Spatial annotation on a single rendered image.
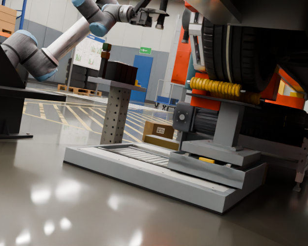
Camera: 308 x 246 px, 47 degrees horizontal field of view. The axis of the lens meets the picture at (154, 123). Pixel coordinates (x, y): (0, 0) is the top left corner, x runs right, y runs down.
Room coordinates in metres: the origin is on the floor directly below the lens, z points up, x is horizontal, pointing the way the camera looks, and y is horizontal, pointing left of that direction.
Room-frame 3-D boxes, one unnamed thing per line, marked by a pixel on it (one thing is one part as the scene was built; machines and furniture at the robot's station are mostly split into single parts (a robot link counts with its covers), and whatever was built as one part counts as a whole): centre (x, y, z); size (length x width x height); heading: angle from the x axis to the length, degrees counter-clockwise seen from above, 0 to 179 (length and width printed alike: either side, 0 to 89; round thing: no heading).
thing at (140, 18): (1.89, 0.17, 0.80); 0.12 x 0.08 x 0.09; 63
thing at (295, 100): (4.05, -1.34, 0.69); 0.52 x 0.17 x 0.35; 63
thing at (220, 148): (1.80, -0.37, 0.32); 0.40 x 0.30 x 0.28; 153
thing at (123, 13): (1.92, 0.25, 0.81); 0.10 x 0.05 x 0.09; 153
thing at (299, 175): (3.41, -1.11, 0.14); 2.47 x 0.85 x 0.27; 153
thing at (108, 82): (2.29, 0.27, 0.44); 0.43 x 0.17 x 0.03; 153
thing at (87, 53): (11.14, 2.37, 0.98); 1.50 x 0.50 x 1.95; 155
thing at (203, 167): (1.80, -0.37, 0.13); 0.50 x 0.36 x 0.10; 153
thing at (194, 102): (1.86, -0.26, 0.48); 0.16 x 0.12 x 0.17; 63
